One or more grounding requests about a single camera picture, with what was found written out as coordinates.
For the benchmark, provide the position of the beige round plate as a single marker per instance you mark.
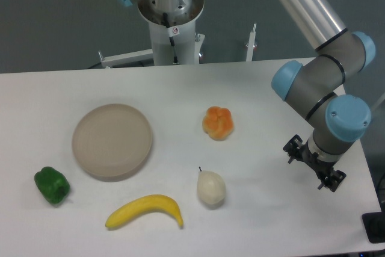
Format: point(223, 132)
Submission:
point(112, 142)

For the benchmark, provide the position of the white left bracket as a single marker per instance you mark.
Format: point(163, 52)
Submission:
point(125, 59)

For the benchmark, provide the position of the black box at table edge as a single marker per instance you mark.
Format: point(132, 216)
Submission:
point(374, 226)

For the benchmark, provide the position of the green bell pepper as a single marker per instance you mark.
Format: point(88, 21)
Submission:
point(52, 184)

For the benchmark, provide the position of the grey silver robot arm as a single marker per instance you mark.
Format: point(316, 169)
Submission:
point(337, 121)

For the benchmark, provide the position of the white pear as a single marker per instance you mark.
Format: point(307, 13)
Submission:
point(211, 188)

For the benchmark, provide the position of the white right bracket post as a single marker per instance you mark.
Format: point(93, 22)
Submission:
point(251, 43)

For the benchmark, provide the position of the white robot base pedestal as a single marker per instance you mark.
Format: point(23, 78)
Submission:
point(172, 29)

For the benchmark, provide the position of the yellow banana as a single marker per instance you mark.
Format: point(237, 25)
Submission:
point(144, 205)

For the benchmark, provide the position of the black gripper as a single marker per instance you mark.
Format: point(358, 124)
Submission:
point(318, 160)

